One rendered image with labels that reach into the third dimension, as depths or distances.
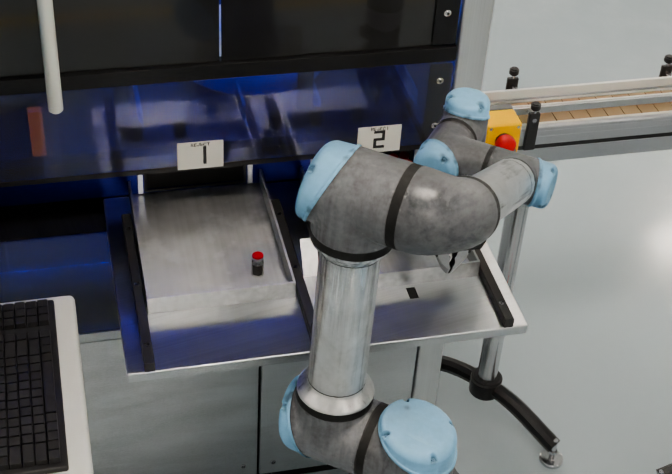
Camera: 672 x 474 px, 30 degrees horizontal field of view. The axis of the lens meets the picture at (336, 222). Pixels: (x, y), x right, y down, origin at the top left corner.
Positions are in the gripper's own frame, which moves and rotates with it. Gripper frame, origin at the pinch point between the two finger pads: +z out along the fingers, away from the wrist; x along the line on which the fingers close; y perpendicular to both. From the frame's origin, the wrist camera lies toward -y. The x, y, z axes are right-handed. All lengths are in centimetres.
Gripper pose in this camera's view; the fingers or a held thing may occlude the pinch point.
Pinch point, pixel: (450, 269)
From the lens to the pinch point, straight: 226.5
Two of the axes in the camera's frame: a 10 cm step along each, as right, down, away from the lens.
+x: -9.7, 1.0, -2.1
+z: -0.5, 7.9, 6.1
